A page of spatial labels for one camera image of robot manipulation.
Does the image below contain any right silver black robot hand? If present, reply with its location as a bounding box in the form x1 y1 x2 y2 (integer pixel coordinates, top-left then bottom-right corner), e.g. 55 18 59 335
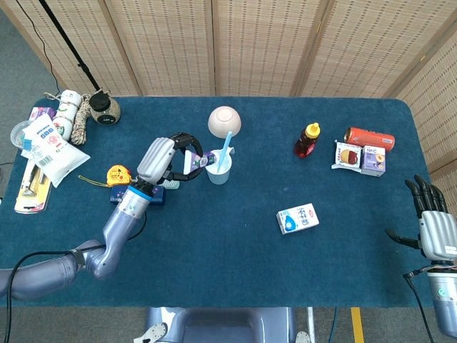
385 174 457 269

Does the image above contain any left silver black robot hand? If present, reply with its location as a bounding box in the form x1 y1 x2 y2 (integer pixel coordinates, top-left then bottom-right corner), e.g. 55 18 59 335
136 131 204 187

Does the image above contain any purple toothpaste tube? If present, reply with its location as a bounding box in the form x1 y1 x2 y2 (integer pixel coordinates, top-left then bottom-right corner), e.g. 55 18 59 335
184 149 218 174

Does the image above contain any light blue toothbrush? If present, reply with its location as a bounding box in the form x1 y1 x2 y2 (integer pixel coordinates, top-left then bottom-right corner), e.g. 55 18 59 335
216 131 233 173

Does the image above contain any cream upturned bowl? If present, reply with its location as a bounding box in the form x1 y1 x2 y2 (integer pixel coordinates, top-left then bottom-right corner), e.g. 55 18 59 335
207 105 242 139

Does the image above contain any purple NFC juice carton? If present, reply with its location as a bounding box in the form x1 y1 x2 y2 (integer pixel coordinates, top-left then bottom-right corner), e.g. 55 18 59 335
360 145 387 177

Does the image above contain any white milk carton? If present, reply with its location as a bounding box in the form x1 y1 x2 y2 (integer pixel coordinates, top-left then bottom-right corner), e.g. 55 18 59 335
276 202 321 236

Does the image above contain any clear plastic cup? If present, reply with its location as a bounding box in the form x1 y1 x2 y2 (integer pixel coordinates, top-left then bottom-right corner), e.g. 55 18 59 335
9 120 34 148

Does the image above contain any yellow tape measure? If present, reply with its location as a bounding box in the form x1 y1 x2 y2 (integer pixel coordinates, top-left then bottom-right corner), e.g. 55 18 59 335
78 164 134 188

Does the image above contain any dark blue floral box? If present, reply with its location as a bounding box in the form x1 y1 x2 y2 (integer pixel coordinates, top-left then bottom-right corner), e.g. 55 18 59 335
109 184 166 207

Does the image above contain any glass jar black lid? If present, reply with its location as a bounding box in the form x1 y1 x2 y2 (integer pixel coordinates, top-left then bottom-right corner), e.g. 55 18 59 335
88 89 121 126

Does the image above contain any white salt bag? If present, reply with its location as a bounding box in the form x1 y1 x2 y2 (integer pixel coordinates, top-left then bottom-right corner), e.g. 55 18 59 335
21 114 91 189

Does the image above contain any white roll tied with twine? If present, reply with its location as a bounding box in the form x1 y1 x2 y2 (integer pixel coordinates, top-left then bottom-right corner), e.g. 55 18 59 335
44 89 83 141

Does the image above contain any orange drink can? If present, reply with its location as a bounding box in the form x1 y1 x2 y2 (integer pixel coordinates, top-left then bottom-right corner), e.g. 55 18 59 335
343 127 396 153

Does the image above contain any white fruit snack packet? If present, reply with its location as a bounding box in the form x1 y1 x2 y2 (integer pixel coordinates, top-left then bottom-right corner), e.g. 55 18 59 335
331 140 364 174

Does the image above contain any blue table cloth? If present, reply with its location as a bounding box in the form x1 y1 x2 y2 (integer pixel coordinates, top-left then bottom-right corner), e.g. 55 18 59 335
0 96 457 309

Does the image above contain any purple packet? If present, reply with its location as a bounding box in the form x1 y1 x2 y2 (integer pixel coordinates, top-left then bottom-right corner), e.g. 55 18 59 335
29 106 57 122

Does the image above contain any razor blister pack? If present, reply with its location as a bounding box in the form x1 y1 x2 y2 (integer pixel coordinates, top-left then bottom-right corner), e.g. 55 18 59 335
14 159 53 214

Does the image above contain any black stand pole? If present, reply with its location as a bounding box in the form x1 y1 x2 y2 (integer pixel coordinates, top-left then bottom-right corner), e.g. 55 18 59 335
38 0 103 92

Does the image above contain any honey bear bottle yellow cap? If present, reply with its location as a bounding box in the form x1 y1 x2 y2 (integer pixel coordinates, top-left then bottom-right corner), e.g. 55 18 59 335
293 122 321 159

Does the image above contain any bamboo folding screen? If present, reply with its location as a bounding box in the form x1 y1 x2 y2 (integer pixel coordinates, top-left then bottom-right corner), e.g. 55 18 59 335
0 0 457 173

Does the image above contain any blue-grey robot torso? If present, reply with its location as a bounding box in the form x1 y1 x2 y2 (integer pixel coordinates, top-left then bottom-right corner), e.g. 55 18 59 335
134 306 311 343

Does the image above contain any light blue handled cup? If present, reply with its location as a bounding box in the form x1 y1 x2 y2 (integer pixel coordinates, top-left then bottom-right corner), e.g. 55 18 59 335
205 144 236 186

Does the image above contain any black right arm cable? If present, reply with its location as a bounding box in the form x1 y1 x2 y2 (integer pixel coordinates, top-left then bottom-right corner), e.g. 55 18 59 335
403 269 435 343

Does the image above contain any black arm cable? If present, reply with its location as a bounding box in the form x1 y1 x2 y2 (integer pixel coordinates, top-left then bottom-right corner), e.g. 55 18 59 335
5 210 148 343
403 269 435 343

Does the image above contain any braided rope bundle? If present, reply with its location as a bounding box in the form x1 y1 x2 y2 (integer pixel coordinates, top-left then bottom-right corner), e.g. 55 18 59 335
70 94 93 146

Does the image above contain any thin black hanging cable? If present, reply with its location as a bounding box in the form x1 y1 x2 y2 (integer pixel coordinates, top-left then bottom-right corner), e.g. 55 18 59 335
14 0 62 94

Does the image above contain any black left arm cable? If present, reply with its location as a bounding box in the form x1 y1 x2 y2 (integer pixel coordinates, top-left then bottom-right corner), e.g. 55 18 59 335
5 210 148 343

